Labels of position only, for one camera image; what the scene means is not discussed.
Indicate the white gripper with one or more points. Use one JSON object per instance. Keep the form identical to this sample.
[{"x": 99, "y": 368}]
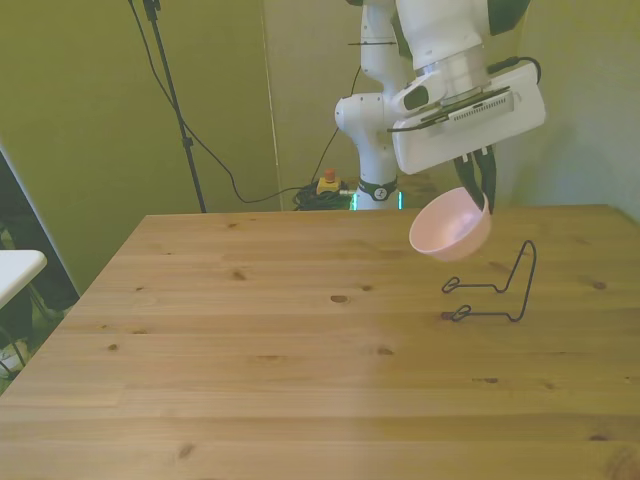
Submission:
[{"x": 475, "y": 142}]

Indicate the pink plastic bowl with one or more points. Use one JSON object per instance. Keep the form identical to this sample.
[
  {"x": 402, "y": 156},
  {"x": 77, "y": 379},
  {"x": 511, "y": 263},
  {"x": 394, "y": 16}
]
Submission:
[{"x": 450, "y": 235}]

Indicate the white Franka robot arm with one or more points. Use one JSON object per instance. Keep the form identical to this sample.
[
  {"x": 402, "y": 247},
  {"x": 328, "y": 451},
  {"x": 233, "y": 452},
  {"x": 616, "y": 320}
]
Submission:
[{"x": 375, "y": 125}]

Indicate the yellow emergency stop button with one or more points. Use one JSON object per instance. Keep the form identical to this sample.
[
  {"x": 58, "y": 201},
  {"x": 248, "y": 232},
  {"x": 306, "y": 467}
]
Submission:
[{"x": 330, "y": 186}]

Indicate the black tripod pole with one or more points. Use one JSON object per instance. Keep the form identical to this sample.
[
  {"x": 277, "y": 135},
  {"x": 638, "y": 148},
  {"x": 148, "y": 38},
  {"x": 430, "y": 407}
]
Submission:
[{"x": 187, "y": 142}]

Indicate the white side table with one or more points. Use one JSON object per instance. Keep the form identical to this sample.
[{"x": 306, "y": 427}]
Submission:
[{"x": 20, "y": 265}]

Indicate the flat wrist camera board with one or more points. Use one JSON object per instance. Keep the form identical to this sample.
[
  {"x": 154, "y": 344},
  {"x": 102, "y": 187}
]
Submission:
[{"x": 465, "y": 102}]

